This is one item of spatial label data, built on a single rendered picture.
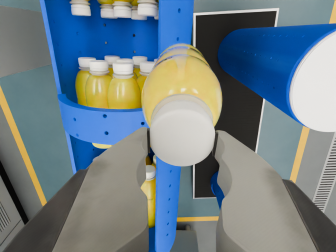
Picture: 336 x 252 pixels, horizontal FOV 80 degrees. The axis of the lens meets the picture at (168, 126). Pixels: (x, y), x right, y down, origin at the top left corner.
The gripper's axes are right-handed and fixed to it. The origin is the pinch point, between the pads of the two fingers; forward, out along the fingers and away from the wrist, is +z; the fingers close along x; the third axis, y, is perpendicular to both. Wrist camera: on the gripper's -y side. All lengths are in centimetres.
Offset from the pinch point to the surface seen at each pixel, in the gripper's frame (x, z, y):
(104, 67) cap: -15.4, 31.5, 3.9
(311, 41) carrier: 33, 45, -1
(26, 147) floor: -132, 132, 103
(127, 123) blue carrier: -8.8, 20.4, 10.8
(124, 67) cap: -10.3, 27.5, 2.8
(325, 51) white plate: 35, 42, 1
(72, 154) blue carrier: -24.8, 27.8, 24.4
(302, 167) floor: 120, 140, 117
